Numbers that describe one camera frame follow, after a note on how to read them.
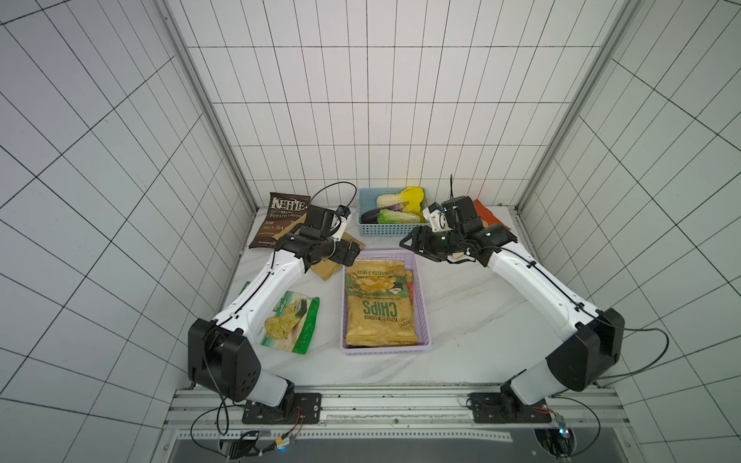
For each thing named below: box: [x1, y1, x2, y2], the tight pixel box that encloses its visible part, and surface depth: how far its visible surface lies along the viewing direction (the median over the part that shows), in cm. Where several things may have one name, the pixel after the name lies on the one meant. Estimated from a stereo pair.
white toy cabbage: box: [376, 193, 409, 209], surface depth 118 cm
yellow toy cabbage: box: [400, 186, 425, 222], surface depth 115 cm
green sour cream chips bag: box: [345, 259, 419, 347], surface depth 87 cm
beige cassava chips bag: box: [472, 198, 512, 231], surface depth 119 cm
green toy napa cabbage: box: [377, 209, 423, 224], surface depth 109 cm
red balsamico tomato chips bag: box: [405, 269, 414, 308], surface depth 99 cm
